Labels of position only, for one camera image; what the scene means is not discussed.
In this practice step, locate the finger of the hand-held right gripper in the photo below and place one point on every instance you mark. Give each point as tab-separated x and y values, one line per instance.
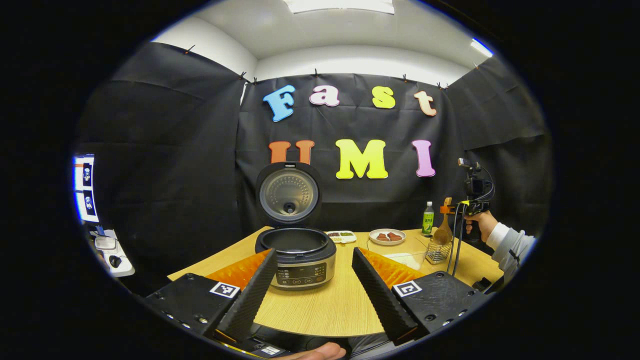
448	207

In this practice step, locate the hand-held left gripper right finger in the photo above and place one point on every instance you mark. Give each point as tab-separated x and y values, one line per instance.
380	300

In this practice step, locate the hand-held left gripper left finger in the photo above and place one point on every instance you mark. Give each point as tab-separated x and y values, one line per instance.
248	300

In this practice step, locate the wooden spoon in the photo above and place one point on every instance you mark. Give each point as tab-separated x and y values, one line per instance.
442	232

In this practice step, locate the clear tray of rice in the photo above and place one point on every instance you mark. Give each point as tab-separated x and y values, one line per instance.
405	260

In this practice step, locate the dark grey rice cooker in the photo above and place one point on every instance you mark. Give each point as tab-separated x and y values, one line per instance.
300	260

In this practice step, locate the green drink bottle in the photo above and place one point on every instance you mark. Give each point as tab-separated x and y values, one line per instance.
428	220

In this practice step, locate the white round plate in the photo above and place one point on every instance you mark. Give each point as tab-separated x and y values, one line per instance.
387	242

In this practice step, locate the brown meat piece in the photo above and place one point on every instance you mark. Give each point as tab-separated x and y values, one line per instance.
396	236
382	237

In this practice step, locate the white divided bean dish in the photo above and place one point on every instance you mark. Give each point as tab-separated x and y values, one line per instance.
341	236

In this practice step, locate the white side desk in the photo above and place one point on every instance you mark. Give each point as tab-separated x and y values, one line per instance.
122	267

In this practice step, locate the black computer mouse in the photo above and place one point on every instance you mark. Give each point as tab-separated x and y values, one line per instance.
115	261

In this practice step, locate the small ceiling light panel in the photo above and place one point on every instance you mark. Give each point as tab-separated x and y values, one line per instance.
481	47

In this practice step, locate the white desk device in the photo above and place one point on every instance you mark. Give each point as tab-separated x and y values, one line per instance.
105	243

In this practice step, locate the black backdrop cloth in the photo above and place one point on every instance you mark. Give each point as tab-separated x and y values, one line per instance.
165	150

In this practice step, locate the computer monitor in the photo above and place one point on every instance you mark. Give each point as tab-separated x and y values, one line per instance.
85	187

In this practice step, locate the large ceiling light panel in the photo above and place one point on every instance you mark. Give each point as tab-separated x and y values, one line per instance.
340	5

